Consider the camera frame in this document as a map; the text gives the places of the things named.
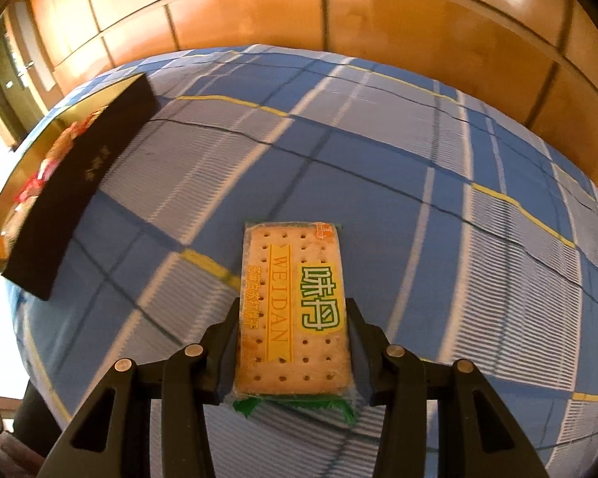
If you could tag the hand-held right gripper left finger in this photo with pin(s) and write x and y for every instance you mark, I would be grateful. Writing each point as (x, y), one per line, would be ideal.
(227, 368)

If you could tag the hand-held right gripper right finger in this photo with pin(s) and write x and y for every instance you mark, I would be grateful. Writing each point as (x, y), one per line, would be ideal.
(361, 368)

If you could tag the cracker packet with green ends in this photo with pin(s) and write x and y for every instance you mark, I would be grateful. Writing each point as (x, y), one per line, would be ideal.
(294, 308)

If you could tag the black box with gold interior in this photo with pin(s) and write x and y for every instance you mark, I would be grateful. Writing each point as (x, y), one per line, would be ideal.
(79, 189)

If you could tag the wooden wardrobe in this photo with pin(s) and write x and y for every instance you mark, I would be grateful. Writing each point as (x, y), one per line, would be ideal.
(378, 20)

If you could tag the wooden door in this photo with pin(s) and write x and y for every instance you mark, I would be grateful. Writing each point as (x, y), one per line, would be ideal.
(10, 84)

